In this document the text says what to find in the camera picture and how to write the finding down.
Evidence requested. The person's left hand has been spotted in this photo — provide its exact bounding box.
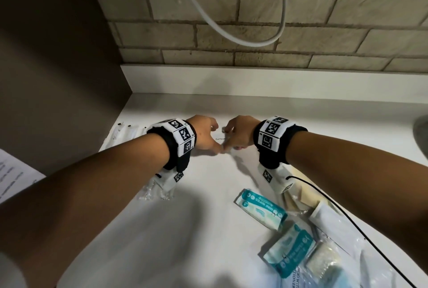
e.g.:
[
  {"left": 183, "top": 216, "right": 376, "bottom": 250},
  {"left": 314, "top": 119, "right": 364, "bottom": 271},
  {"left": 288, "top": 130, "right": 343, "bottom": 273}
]
[{"left": 185, "top": 115, "right": 224, "bottom": 155}]

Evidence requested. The person's right hand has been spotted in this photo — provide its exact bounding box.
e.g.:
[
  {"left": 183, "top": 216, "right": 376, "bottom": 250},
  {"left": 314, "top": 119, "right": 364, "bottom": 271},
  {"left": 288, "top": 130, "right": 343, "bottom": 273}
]
[{"left": 221, "top": 115, "right": 262, "bottom": 155}]

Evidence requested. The stack of small white sachets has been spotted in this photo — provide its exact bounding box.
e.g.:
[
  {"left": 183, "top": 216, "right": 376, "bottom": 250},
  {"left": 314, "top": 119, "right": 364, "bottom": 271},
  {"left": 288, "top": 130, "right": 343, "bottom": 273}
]
[{"left": 209, "top": 132, "right": 235, "bottom": 156}]

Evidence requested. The person's left forearm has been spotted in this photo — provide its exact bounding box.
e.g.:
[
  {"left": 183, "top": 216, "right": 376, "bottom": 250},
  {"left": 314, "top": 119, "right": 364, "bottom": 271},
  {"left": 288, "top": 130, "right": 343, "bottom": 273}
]
[{"left": 0, "top": 133, "right": 172, "bottom": 288}]

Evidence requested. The person's right forearm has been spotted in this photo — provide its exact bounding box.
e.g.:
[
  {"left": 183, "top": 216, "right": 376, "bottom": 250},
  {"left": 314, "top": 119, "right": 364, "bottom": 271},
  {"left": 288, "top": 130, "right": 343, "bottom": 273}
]
[{"left": 286, "top": 130, "right": 428, "bottom": 267}]

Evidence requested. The white countertop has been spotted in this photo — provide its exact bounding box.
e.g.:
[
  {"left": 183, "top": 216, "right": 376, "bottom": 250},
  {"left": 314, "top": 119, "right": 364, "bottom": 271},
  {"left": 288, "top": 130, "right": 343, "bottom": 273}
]
[{"left": 60, "top": 92, "right": 428, "bottom": 288}]

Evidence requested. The black wristband with marker tags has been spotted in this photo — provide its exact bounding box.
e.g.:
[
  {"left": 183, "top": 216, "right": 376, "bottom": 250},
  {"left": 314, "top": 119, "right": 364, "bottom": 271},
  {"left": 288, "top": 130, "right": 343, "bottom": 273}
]
[
  {"left": 146, "top": 118, "right": 198, "bottom": 172},
  {"left": 253, "top": 115, "right": 309, "bottom": 170}
]

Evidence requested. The steel sink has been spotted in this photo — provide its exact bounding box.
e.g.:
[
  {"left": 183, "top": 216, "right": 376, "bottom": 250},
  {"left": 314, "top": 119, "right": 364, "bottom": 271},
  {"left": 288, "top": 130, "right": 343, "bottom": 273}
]
[{"left": 413, "top": 114, "right": 428, "bottom": 161}]

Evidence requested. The white and blue poster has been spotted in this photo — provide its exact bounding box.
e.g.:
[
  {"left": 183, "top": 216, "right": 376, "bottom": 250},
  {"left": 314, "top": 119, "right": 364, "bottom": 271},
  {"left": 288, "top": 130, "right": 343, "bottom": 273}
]
[{"left": 0, "top": 148, "right": 46, "bottom": 206}]

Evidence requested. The white wall cable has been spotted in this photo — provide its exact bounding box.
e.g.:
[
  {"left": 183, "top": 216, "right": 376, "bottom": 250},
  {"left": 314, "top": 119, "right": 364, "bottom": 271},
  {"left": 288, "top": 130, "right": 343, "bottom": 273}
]
[{"left": 166, "top": 0, "right": 289, "bottom": 48}]

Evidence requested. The thin black cable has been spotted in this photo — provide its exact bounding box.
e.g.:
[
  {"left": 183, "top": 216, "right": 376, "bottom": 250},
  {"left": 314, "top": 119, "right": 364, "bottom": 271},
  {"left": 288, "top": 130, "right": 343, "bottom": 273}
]
[{"left": 287, "top": 175, "right": 419, "bottom": 288}]

